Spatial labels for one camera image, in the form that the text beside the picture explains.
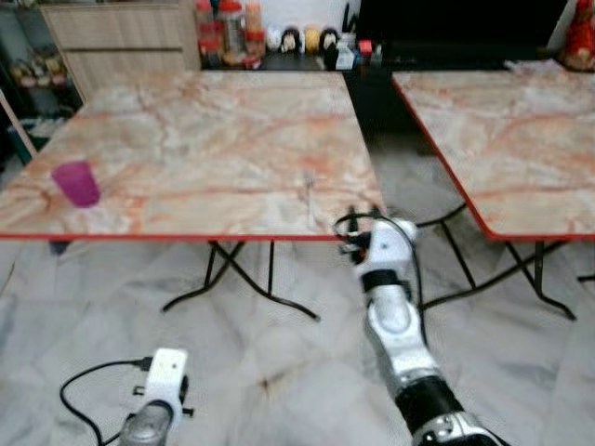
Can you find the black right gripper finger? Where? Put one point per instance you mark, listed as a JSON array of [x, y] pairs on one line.
[[355, 219], [365, 216]]

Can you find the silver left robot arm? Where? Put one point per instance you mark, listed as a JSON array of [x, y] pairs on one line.
[[147, 427]]

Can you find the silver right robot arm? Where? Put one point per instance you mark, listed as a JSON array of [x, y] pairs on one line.
[[400, 344]]

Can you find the marble-pattern folding table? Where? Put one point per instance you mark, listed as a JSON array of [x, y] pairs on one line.
[[214, 139], [502, 139]]

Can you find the small white box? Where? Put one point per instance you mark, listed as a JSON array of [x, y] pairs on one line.
[[346, 58]]

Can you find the small red object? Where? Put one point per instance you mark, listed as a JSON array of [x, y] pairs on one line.
[[365, 46]]

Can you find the black mouse figurine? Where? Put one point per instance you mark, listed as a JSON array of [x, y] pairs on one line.
[[329, 40], [292, 40]]

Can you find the yellow cartoon figurine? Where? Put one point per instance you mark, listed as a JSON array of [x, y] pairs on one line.
[[311, 39]]

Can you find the white cartoon figurine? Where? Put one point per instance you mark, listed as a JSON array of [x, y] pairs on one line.
[[274, 40]]

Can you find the small red snack jar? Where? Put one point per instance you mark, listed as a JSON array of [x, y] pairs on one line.
[[254, 35]]

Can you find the black television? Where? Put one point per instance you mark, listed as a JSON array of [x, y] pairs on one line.
[[460, 19]]

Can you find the printed magazine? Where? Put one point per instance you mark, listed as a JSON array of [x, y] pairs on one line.
[[532, 67]]

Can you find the clear tall plastic jar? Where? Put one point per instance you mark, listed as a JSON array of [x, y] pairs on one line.
[[231, 30]]

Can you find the purple plastic cup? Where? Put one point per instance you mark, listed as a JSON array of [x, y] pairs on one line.
[[76, 184]]

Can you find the red-lidded plastic jar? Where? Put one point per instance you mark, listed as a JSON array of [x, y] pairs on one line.
[[207, 32]]

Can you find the red gold decorative figure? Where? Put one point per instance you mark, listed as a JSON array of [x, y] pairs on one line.
[[580, 39]]

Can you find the light wooden cabinet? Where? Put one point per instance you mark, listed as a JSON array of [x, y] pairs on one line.
[[121, 42]]

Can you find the light wooden stick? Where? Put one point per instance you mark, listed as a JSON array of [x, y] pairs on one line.
[[17, 125]]

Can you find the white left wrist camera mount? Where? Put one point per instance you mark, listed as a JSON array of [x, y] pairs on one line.
[[167, 376]]

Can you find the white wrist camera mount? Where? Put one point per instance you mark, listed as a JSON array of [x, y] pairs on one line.
[[390, 243], [167, 376]]

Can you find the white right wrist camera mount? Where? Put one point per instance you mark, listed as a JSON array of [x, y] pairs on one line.
[[390, 243]]

